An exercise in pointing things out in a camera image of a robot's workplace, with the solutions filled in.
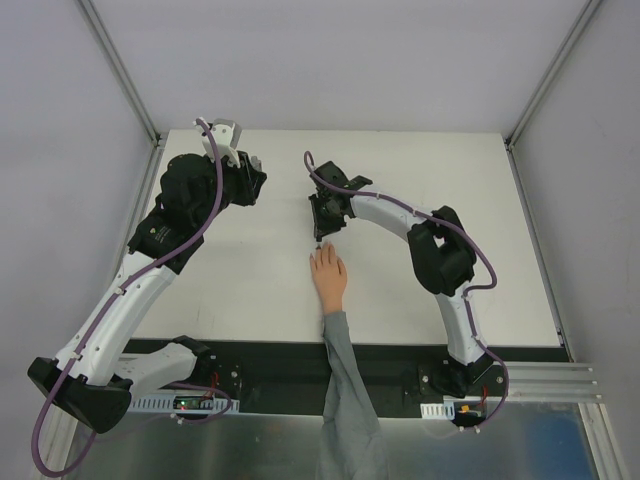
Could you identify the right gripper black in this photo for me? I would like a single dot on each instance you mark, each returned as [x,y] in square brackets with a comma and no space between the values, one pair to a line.
[320,212]

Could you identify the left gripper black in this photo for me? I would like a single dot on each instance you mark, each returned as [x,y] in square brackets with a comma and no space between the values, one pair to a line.
[252,180]

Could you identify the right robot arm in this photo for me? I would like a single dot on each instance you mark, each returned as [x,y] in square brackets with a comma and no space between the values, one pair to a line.
[442,256]

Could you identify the grey sleeve forearm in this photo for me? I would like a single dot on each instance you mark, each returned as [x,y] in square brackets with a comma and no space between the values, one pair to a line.
[351,444]

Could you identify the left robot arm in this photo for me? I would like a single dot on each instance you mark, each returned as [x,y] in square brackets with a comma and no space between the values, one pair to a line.
[89,380]

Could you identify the mannequin hand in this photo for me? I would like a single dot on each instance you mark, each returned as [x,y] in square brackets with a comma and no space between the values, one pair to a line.
[329,275]

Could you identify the left aluminium frame post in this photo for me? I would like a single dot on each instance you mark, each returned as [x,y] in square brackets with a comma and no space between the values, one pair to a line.
[105,43]

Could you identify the aluminium frame post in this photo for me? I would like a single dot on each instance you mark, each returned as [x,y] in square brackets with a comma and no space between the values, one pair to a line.
[105,43]
[578,29]

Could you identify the right white cable duct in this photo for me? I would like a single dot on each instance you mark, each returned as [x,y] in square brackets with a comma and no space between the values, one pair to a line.
[438,411]

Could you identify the white cable duct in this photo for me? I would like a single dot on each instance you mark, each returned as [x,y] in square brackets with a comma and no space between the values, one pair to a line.
[438,411]
[166,403]

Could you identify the left white cable duct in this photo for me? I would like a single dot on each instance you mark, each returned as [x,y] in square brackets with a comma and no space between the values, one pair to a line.
[166,403]

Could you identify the aluminium rail bar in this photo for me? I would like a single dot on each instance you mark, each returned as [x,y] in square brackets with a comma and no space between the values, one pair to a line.
[553,382]

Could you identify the right aluminium frame post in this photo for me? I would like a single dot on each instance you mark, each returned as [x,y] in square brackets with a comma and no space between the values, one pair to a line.
[578,29]

